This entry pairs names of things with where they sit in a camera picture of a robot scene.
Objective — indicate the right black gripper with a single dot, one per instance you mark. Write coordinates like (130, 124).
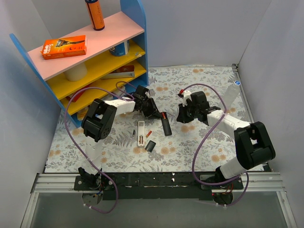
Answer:
(185, 113)

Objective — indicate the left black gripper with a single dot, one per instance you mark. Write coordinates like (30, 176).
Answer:
(151, 109)

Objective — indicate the white remote control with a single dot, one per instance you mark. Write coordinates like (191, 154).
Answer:
(141, 134)

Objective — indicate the black remote control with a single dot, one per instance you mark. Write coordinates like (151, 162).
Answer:
(166, 126)

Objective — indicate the black battery cover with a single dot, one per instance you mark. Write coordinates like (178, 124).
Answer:
(150, 146)

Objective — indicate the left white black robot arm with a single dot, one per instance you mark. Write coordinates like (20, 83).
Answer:
(98, 122)

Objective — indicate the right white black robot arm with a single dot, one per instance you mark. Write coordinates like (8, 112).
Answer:
(252, 142)

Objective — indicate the floral table mat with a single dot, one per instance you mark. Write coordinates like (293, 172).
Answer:
(191, 145)

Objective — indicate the clear plastic bottle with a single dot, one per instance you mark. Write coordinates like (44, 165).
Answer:
(231, 93)

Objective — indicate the small white box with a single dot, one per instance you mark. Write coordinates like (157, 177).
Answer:
(120, 91)

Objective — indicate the red white flat box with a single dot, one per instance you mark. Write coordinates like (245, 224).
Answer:
(122, 72)

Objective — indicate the blue pink yellow shelf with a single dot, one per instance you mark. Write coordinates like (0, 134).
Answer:
(128, 24)

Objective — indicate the blue white can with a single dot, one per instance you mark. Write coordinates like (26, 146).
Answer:
(121, 49)

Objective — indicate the yellow packet bottom shelf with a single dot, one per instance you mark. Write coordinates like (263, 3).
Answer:
(81, 114)

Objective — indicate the white paper roll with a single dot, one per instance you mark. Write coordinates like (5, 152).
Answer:
(76, 73)

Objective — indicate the orange razor box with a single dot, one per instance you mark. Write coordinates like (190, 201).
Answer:
(64, 47)

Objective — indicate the orange cylindrical bottle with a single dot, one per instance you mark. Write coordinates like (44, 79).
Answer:
(95, 14)

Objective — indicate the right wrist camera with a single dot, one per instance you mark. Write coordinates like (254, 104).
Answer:
(185, 95)

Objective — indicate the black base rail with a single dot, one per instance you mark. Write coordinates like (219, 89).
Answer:
(150, 185)

